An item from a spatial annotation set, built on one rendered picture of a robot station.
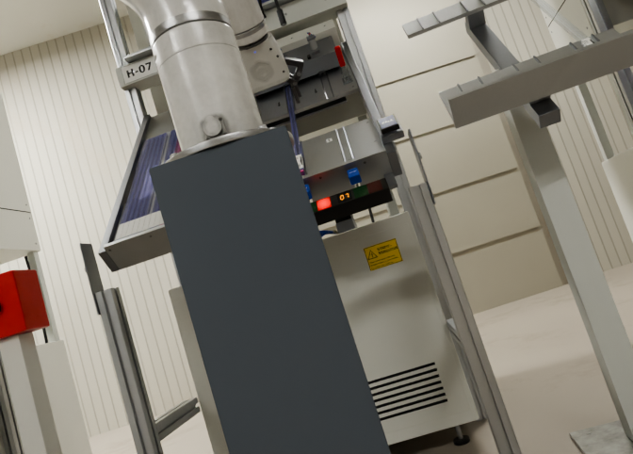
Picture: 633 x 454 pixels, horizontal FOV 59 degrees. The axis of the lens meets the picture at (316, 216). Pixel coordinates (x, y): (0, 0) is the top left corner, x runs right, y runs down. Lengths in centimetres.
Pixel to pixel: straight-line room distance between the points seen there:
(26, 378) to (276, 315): 105
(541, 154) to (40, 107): 410
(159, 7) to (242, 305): 42
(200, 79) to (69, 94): 402
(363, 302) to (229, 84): 86
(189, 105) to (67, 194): 385
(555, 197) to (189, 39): 82
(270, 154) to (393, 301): 86
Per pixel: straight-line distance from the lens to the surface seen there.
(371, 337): 150
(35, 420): 164
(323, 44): 173
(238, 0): 112
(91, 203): 449
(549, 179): 127
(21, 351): 163
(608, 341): 130
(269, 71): 118
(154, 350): 429
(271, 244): 68
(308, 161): 128
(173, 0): 83
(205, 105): 76
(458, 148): 423
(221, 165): 70
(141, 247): 131
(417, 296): 149
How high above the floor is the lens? 49
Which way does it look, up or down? 7 degrees up
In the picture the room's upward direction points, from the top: 18 degrees counter-clockwise
